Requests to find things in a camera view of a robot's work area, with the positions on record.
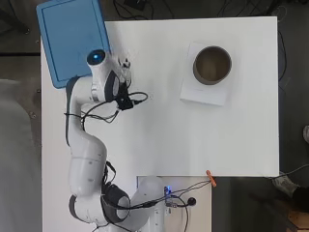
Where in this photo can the white hanging sheet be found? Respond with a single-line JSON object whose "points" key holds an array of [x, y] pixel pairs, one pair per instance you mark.
{"points": [[19, 161]]}

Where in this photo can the brown round tub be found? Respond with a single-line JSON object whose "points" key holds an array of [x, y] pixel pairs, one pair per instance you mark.
{"points": [[212, 66]]}

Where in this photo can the blue plastic box lid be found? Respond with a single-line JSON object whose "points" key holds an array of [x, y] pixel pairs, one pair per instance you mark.
{"points": [[70, 38]]}

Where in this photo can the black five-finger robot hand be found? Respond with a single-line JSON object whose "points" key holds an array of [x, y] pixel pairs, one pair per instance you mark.
{"points": [[124, 66]]}

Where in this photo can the white flat box stand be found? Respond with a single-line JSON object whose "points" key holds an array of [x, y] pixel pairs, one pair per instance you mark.
{"points": [[202, 95]]}

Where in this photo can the white seven-joint robot arm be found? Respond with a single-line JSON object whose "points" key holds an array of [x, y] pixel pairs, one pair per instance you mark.
{"points": [[87, 154]]}

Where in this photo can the orange clamp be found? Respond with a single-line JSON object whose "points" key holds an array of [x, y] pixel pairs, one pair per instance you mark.
{"points": [[211, 179]]}

